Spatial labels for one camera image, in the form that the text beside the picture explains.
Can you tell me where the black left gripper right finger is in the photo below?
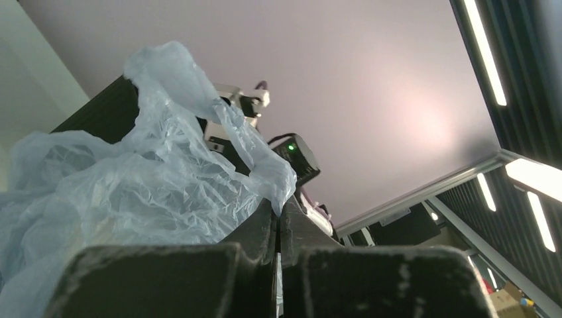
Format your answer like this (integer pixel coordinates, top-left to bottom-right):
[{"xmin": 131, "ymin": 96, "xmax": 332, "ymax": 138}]
[{"xmin": 279, "ymin": 198, "xmax": 496, "ymax": 317}]

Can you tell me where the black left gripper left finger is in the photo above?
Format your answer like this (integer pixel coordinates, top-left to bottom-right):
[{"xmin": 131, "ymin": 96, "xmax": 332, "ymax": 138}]
[{"xmin": 44, "ymin": 200, "xmax": 276, "ymax": 317}]

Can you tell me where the blue plastic trash bag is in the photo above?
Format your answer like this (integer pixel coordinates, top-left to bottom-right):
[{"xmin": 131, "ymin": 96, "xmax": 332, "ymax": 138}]
[{"xmin": 1, "ymin": 41, "xmax": 296, "ymax": 317}]

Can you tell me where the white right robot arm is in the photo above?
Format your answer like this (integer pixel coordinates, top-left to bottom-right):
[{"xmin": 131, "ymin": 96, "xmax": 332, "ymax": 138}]
[{"xmin": 199, "ymin": 80, "xmax": 337, "ymax": 238}]

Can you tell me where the black trash bin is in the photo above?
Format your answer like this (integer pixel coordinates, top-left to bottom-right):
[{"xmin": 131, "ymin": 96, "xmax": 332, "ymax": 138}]
[{"xmin": 53, "ymin": 76, "xmax": 139, "ymax": 144}]

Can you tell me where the cardboard box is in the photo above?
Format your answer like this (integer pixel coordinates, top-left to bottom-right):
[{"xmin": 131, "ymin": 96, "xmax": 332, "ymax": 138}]
[{"xmin": 489, "ymin": 282, "xmax": 537, "ymax": 318}]

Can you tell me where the ceiling light panel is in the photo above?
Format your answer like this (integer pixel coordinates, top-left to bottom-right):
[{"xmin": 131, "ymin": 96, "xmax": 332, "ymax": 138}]
[{"xmin": 463, "ymin": 0, "xmax": 507, "ymax": 107}]

